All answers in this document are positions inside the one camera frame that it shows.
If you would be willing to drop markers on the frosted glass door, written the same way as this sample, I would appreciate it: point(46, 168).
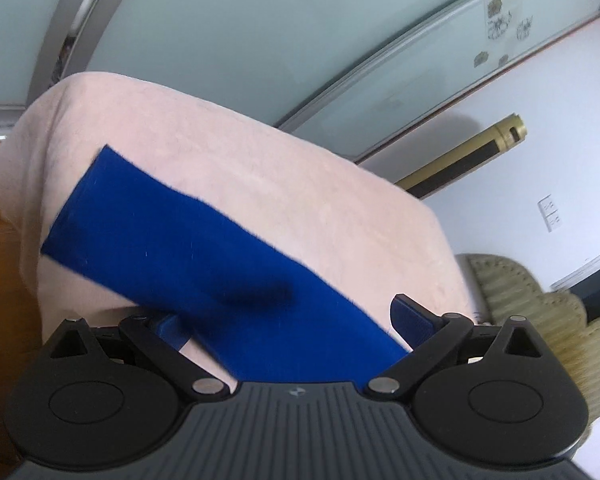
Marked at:
point(15, 30)

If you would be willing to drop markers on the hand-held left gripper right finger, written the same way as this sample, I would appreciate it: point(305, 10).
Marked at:
point(405, 321)

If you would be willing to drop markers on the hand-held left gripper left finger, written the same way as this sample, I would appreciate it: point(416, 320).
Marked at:
point(166, 331)

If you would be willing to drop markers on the white wall switch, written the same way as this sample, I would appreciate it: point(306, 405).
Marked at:
point(550, 212)

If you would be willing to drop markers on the pink blanket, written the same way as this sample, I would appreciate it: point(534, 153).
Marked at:
point(260, 170)

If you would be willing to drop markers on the gold and black tower appliance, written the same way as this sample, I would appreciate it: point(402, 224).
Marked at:
point(465, 156)

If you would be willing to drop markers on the blue knitted cloth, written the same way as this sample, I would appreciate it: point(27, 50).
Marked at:
point(190, 250)

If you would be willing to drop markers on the flower printed glass door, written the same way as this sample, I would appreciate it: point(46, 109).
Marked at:
point(260, 25)
point(430, 65)

